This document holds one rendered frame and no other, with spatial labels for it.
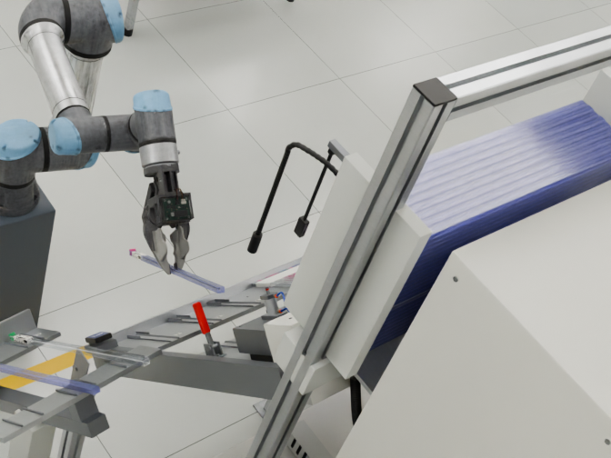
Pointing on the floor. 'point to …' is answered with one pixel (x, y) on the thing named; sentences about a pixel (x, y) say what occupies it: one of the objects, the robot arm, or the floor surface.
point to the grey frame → (342, 271)
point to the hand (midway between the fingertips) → (171, 267)
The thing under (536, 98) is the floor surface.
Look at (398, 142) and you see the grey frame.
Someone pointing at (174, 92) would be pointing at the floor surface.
